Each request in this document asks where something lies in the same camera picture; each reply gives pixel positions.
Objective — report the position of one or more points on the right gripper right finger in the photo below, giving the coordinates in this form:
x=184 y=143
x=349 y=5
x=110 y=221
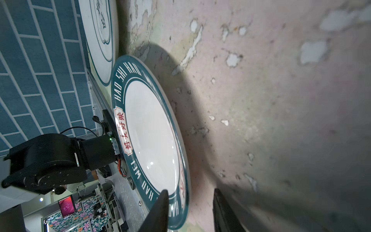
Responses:
x=225 y=220

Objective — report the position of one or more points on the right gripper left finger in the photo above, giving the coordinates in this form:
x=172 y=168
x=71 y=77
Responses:
x=158 y=217

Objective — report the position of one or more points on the green rim plate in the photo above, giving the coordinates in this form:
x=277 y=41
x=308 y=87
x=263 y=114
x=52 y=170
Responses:
x=150 y=138

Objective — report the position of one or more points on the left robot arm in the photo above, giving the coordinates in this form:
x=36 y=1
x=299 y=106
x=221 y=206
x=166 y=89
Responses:
x=52 y=160

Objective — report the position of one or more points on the pink screen monitor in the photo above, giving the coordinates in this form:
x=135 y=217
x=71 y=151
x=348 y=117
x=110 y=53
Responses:
x=67 y=206

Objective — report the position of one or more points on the white plate grey flower outline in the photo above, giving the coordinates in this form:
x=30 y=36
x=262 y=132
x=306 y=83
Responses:
x=100 y=21

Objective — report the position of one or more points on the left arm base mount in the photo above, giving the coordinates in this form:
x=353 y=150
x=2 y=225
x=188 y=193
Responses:
x=109 y=128

